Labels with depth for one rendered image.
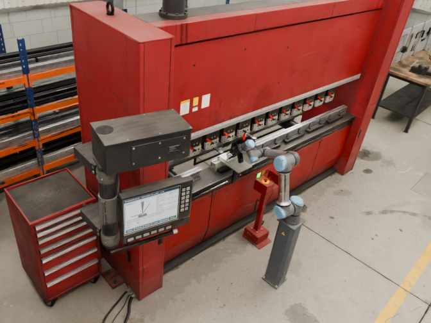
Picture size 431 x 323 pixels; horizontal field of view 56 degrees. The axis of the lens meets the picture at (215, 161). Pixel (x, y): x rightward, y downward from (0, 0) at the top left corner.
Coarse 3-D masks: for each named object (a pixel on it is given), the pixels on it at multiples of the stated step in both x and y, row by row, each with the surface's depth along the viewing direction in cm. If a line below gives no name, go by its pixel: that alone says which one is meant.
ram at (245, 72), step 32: (256, 32) 318; (288, 32) 345; (320, 32) 379; (352, 32) 420; (192, 64) 288; (224, 64) 311; (256, 64) 337; (288, 64) 369; (320, 64) 407; (352, 64) 455; (192, 96) 304; (224, 96) 329; (256, 96) 359; (288, 96) 395
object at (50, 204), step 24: (24, 192) 307; (48, 192) 310; (72, 192) 313; (24, 216) 284; (48, 216) 287; (72, 216) 301; (24, 240) 309; (48, 240) 294; (72, 240) 314; (96, 240) 332; (24, 264) 343; (48, 264) 308; (72, 264) 327; (96, 264) 347; (48, 288) 321; (72, 288) 340
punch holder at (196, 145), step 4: (192, 140) 328; (196, 140) 332; (200, 140) 335; (192, 144) 331; (196, 144) 334; (196, 148) 336; (200, 148) 340; (192, 152) 335; (196, 152) 339; (188, 156) 334
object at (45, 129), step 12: (72, 108) 472; (24, 120) 439; (48, 120) 446; (60, 120) 443; (72, 120) 442; (0, 132) 414; (12, 132) 421; (24, 132) 417; (48, 132) 426; (0, 144) 392; (12, 144) 402
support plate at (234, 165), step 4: (236, 156) 376; (220, 160) 369; (224, 160) 369; (232, 160) 370; (236, 160) 371; (228, 164) 364; (232, 164) 365; (236, 164) 366; (240, 164) 366; (244, 164) 367; (248, 164) 368; (232, 168) 360; (236, 168) 361; (240, 168) 361; (244, 168) 362; (248, 168) 363; (240, 172) 357
